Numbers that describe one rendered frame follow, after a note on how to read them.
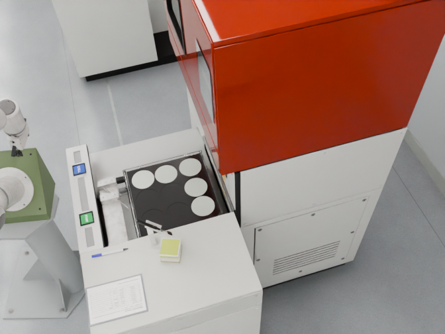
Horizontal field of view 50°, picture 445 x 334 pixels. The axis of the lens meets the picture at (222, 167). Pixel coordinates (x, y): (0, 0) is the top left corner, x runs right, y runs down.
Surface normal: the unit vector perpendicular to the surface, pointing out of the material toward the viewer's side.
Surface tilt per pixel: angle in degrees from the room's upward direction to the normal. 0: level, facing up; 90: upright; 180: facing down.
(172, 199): 0
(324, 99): 90
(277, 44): 90
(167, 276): 0
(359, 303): 0
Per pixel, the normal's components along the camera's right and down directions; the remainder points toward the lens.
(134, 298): -0.04, -0.60
